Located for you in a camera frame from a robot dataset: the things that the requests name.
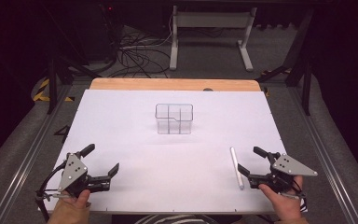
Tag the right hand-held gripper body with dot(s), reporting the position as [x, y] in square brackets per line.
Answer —
[287, 168]

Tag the person's striped clothing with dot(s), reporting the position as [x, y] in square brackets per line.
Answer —
[174, 219]

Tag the grey metal floor rail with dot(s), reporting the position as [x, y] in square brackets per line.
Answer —
[28, 161]
[326, 161]

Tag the yellow black hazard tape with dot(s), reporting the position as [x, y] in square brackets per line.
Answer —
[42, 93]

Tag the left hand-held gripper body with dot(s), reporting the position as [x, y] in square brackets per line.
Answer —
[73, 170]

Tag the person's right hand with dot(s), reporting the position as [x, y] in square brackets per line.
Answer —
[281, 202]

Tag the person's left hand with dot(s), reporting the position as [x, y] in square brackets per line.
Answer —
[71, 207]

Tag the black table bracket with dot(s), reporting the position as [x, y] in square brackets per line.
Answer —
[62, 132]

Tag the white table sheet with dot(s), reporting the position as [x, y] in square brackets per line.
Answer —
[167, 174]

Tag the white pen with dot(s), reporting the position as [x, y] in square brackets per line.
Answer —
[236, 168]

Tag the black metal stand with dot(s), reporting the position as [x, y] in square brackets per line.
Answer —
[56, 81]
[301, 68]

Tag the clear plastic divided organizer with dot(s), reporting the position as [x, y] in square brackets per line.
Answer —
[174, 119]

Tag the white metal stand frame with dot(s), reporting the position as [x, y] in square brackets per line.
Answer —
[211, 20]

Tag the wooden table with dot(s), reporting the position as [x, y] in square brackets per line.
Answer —
[174, 84]

